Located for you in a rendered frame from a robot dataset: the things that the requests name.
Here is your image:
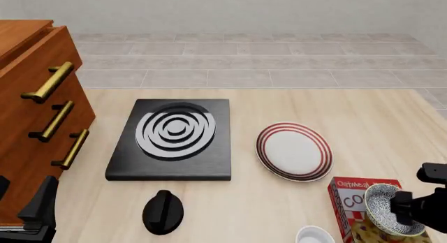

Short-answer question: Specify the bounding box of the wooden drawer standing ajar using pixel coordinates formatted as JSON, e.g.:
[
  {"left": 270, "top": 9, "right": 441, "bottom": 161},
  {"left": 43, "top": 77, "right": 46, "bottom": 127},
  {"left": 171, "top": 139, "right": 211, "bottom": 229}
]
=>
[{"left": 0, "top": 25, "right": 85, "bottom": 115}]

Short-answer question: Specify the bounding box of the small white bowl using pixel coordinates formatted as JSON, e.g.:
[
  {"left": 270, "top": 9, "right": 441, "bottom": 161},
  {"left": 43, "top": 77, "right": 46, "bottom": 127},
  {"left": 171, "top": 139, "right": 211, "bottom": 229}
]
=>
[{"left": 295, "top": 224, "right": 345, "bottom": 243}]

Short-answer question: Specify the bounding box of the black patterned bowl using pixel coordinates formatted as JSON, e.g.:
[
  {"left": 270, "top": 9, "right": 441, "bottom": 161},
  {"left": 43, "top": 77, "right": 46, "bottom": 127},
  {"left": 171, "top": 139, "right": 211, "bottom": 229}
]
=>
[{"left": 363, "top": 182, "right": 427, "bottom": 237}]

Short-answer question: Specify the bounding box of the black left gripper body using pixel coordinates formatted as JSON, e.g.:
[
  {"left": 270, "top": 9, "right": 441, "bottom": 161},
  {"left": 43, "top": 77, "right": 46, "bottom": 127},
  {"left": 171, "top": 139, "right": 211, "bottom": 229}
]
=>
[{"left": 0, "top": 221, "right": 57, "bottom": 243}]

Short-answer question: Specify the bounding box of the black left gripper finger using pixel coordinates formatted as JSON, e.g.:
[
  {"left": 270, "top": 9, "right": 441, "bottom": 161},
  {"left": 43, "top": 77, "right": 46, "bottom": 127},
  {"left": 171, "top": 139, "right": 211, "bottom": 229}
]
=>
[
  {"left": 17, "top": 175, "right": 59, "bottom": 228},
  {"left": 0, "top": 175, "right": 11, "bottom": 203}
]

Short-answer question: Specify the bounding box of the round black stove knob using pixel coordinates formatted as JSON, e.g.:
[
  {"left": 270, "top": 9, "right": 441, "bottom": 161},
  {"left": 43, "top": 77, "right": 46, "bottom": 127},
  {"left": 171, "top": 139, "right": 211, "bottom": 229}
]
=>
[{"left": 141, "top": 189, "right": 185, "bottom": 237}]

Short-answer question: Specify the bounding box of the wooden drawer, shut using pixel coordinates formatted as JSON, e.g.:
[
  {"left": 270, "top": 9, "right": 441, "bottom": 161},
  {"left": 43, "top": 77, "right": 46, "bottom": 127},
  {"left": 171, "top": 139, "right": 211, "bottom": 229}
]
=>
[
  {"left": 0, "top": 71, "right": 97, "bottom": 160},
  {"left": 0, "top": 114, "right": 96, "bottom": 226}
]

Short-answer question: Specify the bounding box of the brass drawer handle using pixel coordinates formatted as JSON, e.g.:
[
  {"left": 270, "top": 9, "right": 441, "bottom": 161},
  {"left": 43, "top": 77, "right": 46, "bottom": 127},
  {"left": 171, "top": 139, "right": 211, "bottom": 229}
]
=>
[
  {"left": 50, "top": 128, "right": 90, "bottom": 171},
  {"left": 20, "top": 61, "right": 75, "bottom": 105},
  {"left": 28, "top": 100, "right": 75, "bottom": 143}
]

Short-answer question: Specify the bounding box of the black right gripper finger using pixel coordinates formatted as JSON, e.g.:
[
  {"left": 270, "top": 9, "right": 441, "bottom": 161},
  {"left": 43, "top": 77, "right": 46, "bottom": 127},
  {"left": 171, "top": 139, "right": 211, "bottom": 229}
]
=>
[
  {"left": 393, "top": 190, "right": 414, "bottom": 209},
  {"left": 390, "top": 206, "right": 413, "bottom": 226}
]

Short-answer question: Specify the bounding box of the red cookies box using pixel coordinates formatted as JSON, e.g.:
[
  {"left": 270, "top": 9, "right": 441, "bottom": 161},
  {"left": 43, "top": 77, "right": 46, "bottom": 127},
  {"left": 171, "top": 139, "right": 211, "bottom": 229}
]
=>
[{"left": 327, "top": 176, "right": 434, "bottom": 243}]

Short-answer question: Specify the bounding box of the flat black stove plate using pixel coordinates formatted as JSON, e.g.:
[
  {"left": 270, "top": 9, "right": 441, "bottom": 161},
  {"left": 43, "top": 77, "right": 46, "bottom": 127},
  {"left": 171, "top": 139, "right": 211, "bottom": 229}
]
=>
[{"left": 105, "top": 98, "right": 233, "bottom": 182}]

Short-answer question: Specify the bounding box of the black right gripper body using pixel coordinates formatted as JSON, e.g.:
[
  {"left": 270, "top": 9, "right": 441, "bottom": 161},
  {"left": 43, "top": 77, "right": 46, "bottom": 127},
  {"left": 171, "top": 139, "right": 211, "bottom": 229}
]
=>
[{"left": 409, "top": 193, "right": 434, "bottom": 230}]

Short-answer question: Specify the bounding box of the white plate with red rings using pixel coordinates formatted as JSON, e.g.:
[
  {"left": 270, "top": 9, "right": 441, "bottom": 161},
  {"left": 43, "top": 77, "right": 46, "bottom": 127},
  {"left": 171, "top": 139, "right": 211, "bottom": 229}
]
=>
[{"left": 255, "top": 121, "right": 335, "bottom": 184}]

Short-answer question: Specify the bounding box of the wooden cabinet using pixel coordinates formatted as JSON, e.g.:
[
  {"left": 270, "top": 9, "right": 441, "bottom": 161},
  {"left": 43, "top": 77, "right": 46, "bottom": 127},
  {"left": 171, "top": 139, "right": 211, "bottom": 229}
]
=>
[{"left": 0, "top": 19, "right": 97, "bottom": 226}]

